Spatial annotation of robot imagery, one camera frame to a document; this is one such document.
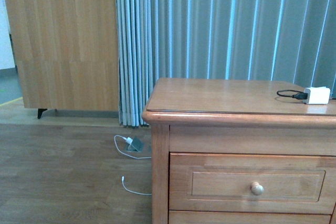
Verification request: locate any wooden nightstand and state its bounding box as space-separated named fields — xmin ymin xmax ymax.
xmin=142 ymin=78 xmax=335 ymax=223

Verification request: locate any wooden top drawer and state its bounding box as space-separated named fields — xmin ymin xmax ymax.
xmin=169 ymin=153 xmax=335 ymax=215

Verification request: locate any open metal floor socket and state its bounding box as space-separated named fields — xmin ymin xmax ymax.
xmin=126 ymin=137 xmax=144 ymax=152

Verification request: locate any white charging cable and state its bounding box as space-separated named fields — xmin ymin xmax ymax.
xmin=113 ymin=134 xmax=152 ymax=196

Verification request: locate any black USB cable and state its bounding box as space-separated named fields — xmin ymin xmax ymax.
xmin=276 ymin=89 xmax=308 ymax=101

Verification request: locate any white charger plug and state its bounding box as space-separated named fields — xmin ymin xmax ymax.
xmin=123 ymin=137 xmax=133 ymax=145

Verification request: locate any grey-green pleated curtain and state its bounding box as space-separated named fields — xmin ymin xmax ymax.
xmin=116 ymin=0 xmax=335 ymax=126

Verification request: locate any light wooden cabinet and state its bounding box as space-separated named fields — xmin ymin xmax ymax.
xmin=5 ymin=0 xmax=119 ymax=116

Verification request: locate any white power adapter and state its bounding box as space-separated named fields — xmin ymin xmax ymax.
xmin=303 ymin=87 xmax=331 ymax=105

